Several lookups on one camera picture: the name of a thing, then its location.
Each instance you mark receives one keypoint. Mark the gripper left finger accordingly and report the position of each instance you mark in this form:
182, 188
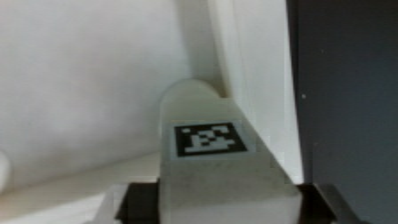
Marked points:
130, 204

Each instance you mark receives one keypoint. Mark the white square tabletop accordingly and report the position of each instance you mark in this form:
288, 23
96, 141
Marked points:
95, 53

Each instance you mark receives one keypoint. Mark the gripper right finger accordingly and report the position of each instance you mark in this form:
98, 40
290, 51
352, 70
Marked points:
326, 209

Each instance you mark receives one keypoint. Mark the white table leg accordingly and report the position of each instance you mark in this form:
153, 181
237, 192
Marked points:
224, 185

